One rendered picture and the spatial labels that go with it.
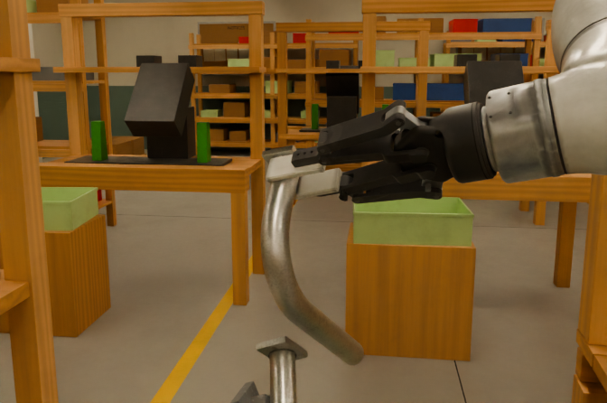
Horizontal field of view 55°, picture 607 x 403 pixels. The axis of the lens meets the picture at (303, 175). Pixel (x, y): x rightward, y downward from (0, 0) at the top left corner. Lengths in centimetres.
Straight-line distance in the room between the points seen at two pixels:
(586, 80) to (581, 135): 4
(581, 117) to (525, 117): 4
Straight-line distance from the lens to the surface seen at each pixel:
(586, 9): 64
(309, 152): 61
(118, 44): 1204
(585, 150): 53
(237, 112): 1063
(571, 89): 54
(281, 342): 68
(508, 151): 53
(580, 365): 161
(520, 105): 54
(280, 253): 60
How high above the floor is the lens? 150
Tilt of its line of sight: 10 degrees down
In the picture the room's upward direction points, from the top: straight up
